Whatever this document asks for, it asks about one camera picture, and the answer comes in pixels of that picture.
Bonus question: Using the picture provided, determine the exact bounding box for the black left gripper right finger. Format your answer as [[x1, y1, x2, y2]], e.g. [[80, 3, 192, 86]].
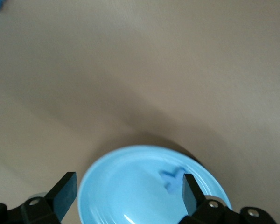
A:
[[178, 173, 278, 224]]

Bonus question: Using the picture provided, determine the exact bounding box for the brown table cover mat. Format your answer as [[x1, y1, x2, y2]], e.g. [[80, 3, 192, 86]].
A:
[[0, 0, 280, 224]]

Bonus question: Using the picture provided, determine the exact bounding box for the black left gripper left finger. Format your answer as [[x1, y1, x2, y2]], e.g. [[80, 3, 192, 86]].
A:
[[0, 171, 78, 224]]

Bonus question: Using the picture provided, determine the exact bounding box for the blue plate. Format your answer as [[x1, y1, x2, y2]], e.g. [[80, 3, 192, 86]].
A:
[[77, 145, 233, 224]]

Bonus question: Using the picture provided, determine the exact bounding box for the blue foam letter x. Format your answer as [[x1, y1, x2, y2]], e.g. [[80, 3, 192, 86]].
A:
[[158, 167, 186, 196]]

